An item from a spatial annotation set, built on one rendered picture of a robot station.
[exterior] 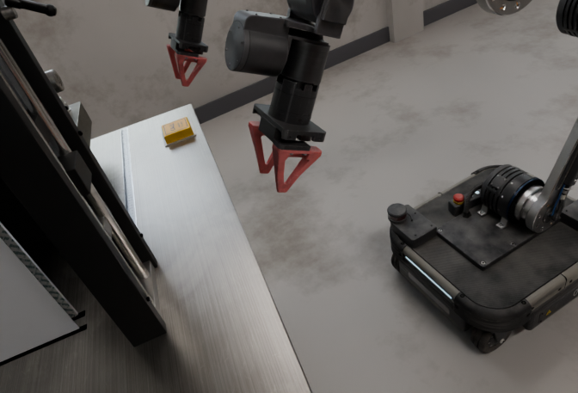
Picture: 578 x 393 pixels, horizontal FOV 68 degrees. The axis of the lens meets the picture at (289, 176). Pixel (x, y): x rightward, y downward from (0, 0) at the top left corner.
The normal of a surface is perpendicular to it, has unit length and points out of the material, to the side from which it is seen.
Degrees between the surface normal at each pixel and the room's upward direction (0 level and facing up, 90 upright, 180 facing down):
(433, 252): 0
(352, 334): 0
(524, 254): 0
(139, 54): 90
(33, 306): 90
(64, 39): 90
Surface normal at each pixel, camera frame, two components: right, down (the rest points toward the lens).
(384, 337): -0.22, -0.78
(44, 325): 0.33, 0.51
